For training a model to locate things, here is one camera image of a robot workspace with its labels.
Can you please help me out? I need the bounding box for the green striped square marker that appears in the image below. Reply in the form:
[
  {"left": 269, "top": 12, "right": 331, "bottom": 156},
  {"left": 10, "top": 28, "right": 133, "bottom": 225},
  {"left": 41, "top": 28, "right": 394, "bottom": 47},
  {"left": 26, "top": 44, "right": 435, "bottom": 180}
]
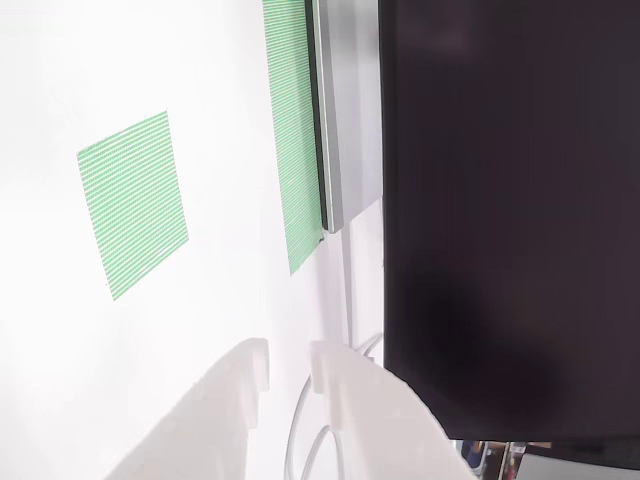
[{"left": 76, "top": 110, "right": 190, "bottom": 303}]

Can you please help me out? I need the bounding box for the black monitor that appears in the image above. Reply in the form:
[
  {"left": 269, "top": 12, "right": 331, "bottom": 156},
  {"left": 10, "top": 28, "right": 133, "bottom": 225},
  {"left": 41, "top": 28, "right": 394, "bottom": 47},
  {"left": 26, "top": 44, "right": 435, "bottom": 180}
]
[{"left": 377, "top": 0, "right": 640, "bottom": 444}]

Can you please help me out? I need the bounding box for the green striped table-edge strip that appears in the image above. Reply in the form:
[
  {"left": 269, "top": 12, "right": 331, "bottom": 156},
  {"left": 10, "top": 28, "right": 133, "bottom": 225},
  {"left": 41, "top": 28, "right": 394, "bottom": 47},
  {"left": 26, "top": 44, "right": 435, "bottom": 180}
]
[{"left": 262, "top": 0, "right": 324, "bottom": 277}]

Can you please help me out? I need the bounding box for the silver monitor stand base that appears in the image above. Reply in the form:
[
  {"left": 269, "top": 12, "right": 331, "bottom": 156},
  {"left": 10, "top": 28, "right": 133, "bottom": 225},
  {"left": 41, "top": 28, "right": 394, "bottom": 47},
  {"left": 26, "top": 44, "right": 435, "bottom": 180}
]
[{"left": 303, "top": 0, "right": 385, "bottom": 235}]

